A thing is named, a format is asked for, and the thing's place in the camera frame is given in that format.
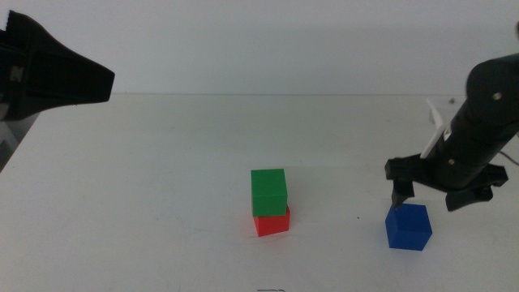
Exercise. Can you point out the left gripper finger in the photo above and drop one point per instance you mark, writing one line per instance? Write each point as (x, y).
(61, 77)

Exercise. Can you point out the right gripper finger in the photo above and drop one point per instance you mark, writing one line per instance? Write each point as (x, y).
(401, 194)
(468, 199)

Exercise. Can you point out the green cube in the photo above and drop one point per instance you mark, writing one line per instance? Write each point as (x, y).
(268, 192)

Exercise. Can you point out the red cube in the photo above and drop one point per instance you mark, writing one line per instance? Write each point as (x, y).
(271, 227)

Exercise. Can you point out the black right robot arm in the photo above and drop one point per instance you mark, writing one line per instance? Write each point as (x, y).
(486, 121)

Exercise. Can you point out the blue cube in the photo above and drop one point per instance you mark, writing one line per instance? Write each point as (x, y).
(407, 228)

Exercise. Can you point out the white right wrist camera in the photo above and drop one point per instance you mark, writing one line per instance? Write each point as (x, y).
(436, 130)

